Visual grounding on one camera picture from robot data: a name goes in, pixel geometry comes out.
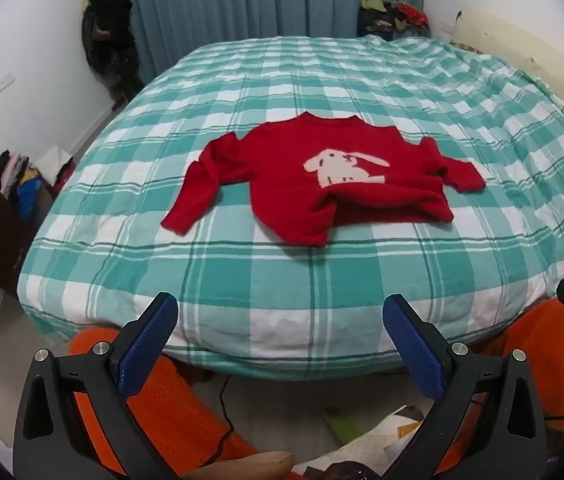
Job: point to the black hanging clothes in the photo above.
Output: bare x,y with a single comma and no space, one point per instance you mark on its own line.
110,48

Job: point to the red rabbit sweater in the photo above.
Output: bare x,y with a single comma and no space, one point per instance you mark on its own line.
308,174

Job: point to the teal plaid bed cover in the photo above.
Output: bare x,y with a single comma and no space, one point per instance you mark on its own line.
253,305

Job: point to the orange fleece trousers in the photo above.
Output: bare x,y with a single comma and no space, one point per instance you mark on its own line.
189,436

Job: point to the person's left hand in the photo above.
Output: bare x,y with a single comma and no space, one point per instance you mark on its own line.
261,466

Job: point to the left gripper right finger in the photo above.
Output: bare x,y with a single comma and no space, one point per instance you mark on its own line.
486,420

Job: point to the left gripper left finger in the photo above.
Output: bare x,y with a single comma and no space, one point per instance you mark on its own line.
51,441

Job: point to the cream headboard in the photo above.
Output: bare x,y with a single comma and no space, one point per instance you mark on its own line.
488,34

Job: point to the clothes pile by curtain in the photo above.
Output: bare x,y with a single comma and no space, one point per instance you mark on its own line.
391,20

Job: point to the brown box with clothes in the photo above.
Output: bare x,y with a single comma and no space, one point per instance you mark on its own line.
27,190

